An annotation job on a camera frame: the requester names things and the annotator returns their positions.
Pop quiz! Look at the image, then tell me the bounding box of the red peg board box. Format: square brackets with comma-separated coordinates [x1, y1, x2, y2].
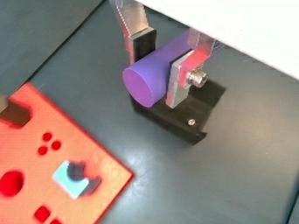
[0, 83, 134, 224]

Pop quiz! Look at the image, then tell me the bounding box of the brown hexagonal peg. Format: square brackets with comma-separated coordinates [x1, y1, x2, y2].
[0, 94, 31, 128]

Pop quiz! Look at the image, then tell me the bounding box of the black curved holder stand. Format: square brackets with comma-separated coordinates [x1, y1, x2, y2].
[131, 80, 226, 144]

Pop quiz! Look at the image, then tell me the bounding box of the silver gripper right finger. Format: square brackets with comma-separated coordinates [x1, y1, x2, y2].
[166, 28, 216, 109]

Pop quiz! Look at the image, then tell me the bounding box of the purple cylinder peg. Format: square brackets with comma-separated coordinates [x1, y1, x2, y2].
[123, 31, 192, 108]

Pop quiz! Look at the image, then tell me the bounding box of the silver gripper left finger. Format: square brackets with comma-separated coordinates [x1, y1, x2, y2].
[108, 0, 156, 64]

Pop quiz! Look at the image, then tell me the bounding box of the light blue notched peg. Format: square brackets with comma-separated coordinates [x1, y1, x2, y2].
[51, 160, 102, 200]

